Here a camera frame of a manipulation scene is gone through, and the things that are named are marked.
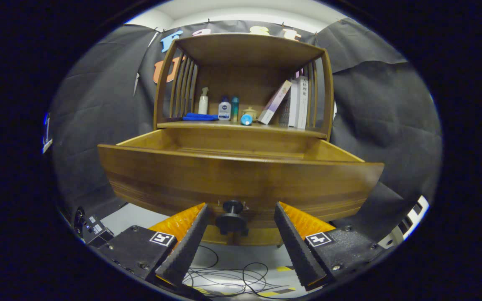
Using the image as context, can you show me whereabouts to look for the wooden drawer with black knob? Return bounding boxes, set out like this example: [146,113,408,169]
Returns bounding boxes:
[97,128,385,237]

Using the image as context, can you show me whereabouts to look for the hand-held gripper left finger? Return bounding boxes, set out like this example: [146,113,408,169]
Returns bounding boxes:
[92,203,210,287]

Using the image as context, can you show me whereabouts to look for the wooden countertop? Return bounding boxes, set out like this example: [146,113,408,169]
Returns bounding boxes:
[156,120,327,139]

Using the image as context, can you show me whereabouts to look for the white lotion bottle blue cap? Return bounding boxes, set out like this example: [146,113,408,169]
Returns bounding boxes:
[218,97,231,121]

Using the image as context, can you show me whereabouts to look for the white and black striped object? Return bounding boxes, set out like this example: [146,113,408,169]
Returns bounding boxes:
[377,194,430,249]

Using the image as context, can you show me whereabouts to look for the white book with black title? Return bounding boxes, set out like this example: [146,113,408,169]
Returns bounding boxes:
[297,76,309,130]

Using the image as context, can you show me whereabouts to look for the plain white book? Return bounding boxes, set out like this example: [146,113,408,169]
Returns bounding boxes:
[288,79,300,128]

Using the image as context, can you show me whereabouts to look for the wooden cabinet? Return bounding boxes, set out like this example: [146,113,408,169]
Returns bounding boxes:
[153,33,334,246]

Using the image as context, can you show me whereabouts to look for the purple and white book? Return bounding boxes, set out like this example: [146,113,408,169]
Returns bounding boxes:
[258,79,292,125]

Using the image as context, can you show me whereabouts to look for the white pump bottle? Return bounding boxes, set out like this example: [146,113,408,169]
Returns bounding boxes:
[198,87,209,115]

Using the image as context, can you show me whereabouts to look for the blue folded cloth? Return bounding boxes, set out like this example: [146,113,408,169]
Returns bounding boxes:
[182,112,219,122]

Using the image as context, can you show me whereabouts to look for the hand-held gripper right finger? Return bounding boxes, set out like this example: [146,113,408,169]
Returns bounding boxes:
[274,202,386,291]

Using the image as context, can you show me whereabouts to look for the black electronic device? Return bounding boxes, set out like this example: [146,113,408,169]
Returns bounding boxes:
[74,206,115,247]

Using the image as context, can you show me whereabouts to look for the black floor cables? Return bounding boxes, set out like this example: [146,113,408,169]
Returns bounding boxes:
[182,245,294,298]

